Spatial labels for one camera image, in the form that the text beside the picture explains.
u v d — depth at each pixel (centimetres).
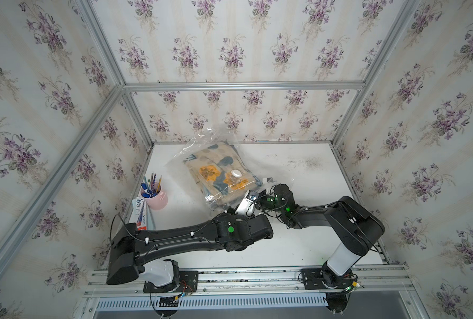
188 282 73
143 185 88
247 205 61
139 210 88
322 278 67
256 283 74
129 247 43
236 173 90
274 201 76
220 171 92
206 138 116
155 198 85
